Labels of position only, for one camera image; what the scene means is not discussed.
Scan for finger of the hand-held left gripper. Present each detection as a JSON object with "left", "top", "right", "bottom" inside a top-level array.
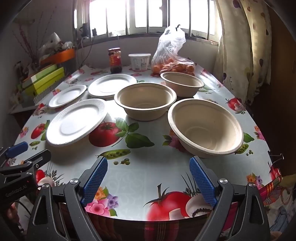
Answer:
[
  {"left": 0, "top": 149, "right": 52, "bottom": 180},
  {"left": 0, "top": 141, "right": 29, "bottom": 161}
]

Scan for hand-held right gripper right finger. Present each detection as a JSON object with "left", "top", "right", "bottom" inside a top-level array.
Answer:
[{"left": 189, "top": 156, "right": 271, "bottom": 241}]

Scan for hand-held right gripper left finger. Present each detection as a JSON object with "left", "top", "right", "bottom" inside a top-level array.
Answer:
[{"left": 26, "top": 157, "right": 109, "bottom": 241}]

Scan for beige paper bowl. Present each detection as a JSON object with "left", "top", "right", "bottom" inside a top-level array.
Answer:
[
  {"left": 160, "top": 72, "right": 205, "bottom": 98},
  {"left": 114, "top": 83, "right": 177, "bottom": 121},
  {"left": 168, "top": 98, "right": 244, "bottom": 158}
]

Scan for small white foam plate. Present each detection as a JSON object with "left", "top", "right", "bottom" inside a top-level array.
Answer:
[{"left": 48, "top": 85, "right": 87, "bottom": 108}]

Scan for stack of white paper plates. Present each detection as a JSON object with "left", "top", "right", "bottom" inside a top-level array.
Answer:
[{"left": 88, "top": 74, "right": 137, "bottom": 100}]

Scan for grey side shelf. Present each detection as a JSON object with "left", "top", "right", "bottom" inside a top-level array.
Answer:
[{"left": 9, "top": 91, "right": 50, "bottom": 115}]

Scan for striped cardboard box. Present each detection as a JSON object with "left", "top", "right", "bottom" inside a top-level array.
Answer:
[{"left": 33, "top": 79, "right": 66, "bottom": 106}]

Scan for vegetable print tablecloth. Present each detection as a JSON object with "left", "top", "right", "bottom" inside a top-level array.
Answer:
[{"left": 14, "top": 64, "right": 284, "bottom": 222}]

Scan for red plaid cloth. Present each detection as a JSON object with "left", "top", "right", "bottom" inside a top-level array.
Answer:
[{"left": 58, "top": 175, "right": 296, "bottom": 241}]

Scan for lime green box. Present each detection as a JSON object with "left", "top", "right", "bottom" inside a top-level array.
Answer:
[{"left": 23, "top": 67, "right": 65, "bottom": 96}]

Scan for black binder clip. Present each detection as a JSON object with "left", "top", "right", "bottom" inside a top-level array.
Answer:
[{"left": 268, "top": 151, "right": 284, "bottom": 160}]

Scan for white and green box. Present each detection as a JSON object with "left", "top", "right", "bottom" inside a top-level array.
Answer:
[{"left": 29, "top": 64, "right": 58, "bottom": 79}]

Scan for dried red twigs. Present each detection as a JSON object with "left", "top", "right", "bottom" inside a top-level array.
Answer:
[{"left": 13, "top": 7, "right": 57, "bottom": 66}]

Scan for orange box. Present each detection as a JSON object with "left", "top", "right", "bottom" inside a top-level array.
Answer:
[{"left": 40, "top": 49, "right": 75, "bottom": 66}]

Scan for pile of oranges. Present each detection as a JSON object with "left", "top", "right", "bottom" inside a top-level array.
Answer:
[{"left": 151, "top": 58, "right": 196, "bottom": 75}]

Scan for chili sauce glass jar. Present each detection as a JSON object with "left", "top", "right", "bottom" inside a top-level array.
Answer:
[{"left": 108, "top": 47, "right": 123, "bottom": 74}]

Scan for white plastic tub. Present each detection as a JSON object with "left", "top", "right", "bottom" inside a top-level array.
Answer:
[{"left": 129, "top": 53, "right": 151, "bottom": 71}]

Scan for floral print curtain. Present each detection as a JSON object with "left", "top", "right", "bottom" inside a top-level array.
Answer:
[{"left": 215, "top": 0, "right": 273, "bottom": 105}]

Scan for clear plastic bag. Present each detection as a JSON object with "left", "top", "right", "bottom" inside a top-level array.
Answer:
[{"left": 151, "top": 25, "right": 196, "bottom": 76}]

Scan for barred window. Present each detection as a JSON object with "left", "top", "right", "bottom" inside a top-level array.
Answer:
[{"left": 74, "top": 0, "right": 222, "bottom": 43}]

